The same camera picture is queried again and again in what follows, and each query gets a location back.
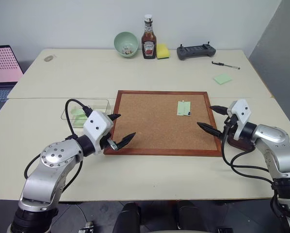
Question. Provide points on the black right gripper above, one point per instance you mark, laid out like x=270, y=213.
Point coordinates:
x=232, y=124

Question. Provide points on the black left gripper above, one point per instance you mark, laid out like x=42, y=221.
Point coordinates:
x=104, y=142

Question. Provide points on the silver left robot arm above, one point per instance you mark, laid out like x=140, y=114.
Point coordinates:
x=50, y=170

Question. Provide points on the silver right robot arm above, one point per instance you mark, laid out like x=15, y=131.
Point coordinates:
x=276, y=140

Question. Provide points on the wood framed cork board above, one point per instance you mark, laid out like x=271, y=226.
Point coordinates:
x=154, y=121

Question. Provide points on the green sticky note pad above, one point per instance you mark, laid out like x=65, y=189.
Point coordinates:
x=222, y=79

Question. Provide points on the clear plastic box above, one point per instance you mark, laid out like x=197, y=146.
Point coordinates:
x=99, y=104

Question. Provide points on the black ballpoint pen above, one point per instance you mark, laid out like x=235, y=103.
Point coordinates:
x=226, y=65

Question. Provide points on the grey remote controller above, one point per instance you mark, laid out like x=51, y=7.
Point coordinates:
x=196, y=52

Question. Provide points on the yellow sponge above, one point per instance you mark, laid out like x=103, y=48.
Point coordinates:
x=162, y=52

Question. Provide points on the green bowl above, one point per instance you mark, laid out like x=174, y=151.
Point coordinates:
x=125, y=43

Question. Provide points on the ketchup bottle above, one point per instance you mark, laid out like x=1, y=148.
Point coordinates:
x=148, y=43

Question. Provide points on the dark rounded shape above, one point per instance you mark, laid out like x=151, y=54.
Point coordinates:
x=125, y=218

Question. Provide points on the grey partition panel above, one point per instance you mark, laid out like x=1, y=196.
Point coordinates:
x=278, y=43

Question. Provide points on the small grey round object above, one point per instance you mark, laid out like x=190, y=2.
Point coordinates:
x=48, y=58

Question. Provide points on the grey laptop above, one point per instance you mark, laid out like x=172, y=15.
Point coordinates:
x=2, y=68

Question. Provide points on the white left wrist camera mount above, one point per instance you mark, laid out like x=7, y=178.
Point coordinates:
x=96, y=125

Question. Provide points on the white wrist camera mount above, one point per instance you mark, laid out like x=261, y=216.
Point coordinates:
x=242, y=110
x=96, y=125

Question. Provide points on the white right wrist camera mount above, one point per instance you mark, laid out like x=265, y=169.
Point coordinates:
x=242, y=110

